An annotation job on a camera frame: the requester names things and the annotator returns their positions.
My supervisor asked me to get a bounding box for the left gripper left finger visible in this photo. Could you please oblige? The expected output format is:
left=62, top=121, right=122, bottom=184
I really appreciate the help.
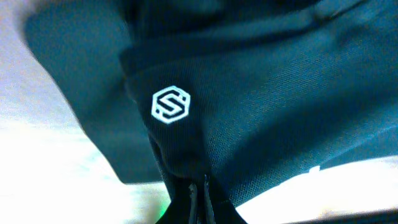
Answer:
left=155, top=180, right=198, bottom=224

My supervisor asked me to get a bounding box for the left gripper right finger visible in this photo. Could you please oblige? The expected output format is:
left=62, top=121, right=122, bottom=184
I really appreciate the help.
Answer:
left=203, top=175, right=247, bottom=224

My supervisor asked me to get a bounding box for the black t-shirt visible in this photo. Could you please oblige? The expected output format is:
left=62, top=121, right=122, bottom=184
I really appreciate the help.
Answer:
left=22, top=1, right=397, bottom=205

